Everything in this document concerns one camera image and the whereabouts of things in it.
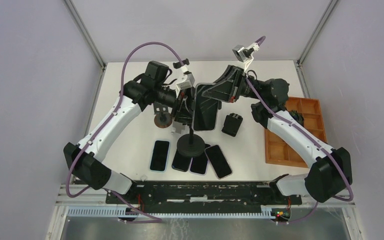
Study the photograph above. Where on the silver folding phone stand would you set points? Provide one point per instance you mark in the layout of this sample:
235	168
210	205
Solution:
177	128

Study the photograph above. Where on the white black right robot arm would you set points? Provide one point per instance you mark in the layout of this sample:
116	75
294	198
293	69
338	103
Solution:
330	170

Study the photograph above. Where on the wooden-base black plate stand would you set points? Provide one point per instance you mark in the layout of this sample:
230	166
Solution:
162	116

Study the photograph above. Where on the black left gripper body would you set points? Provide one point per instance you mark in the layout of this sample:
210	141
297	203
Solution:
183	96

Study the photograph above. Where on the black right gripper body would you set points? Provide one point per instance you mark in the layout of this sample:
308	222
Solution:
243	87

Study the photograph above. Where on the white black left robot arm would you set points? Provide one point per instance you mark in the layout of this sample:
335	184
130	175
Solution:
85	158

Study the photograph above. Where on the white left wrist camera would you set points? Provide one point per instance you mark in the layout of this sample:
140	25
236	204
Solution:
185	80

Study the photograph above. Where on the orange compartment tray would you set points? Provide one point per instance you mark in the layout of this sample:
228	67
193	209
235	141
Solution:
278	152

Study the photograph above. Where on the phone with white case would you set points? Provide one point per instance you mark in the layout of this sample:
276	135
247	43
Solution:
180	162

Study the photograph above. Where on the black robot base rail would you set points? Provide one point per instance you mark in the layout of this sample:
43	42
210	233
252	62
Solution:
206	197

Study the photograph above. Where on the phone with purple case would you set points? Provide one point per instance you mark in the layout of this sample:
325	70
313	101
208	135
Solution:
199	164

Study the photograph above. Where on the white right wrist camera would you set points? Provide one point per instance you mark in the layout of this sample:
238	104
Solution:
245	55

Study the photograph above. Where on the black folding phone stand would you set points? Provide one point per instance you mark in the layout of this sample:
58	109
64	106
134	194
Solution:
232	124

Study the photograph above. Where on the white slotted cable duct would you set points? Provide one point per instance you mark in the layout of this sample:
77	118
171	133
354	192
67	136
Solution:
124	212

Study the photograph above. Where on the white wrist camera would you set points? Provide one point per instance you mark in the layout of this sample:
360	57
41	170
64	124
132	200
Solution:
185	80
245	55

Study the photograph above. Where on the green blue rolled tie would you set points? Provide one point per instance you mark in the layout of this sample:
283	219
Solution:
298	117

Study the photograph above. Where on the phone with light blue case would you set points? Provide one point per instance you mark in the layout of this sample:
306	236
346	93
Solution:
159	157

